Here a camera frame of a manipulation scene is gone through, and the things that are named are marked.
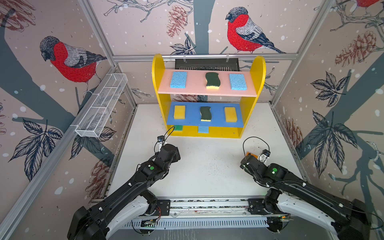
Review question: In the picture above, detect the light blue sponge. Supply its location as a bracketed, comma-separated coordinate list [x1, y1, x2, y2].
[229, 74, 248, 91]
[198, 126, 209, 134]
[170, 72, 187, 89]

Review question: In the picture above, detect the yellow orange sponge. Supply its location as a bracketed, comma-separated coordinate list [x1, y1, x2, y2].
[225, 107, 238, 123]

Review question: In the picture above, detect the green yellow scouring sponge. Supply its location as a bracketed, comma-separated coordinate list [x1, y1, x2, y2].
[200, 106, 212, 122]
[205, 72, 221, 90]

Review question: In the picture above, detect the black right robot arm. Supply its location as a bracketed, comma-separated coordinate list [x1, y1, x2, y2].
[240, 154, 372, 240]

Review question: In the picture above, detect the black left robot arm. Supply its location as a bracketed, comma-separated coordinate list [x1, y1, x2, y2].
[67, 144, 181, 240]

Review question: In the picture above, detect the yellow shelf unit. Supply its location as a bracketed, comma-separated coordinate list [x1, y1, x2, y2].
[152, 54, 267, 139]

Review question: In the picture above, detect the black perforated metal tray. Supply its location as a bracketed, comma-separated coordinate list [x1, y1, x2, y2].
[175, 59, 240, 72]

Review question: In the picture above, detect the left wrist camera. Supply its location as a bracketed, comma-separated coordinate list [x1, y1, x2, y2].
[158, 135, 167, 149]

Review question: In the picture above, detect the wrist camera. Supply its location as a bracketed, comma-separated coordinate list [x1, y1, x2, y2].
[158, 135, 167, 149]
[259, 149, 271, 163]

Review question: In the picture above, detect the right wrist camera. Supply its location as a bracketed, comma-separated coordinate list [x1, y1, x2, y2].
[259, 149, 271, 163]

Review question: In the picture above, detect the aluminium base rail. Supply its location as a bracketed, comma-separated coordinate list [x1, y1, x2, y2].
[86, 196, 304, 220]

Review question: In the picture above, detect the white wire basket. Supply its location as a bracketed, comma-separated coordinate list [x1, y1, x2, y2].
[75, 73, 128, 138]

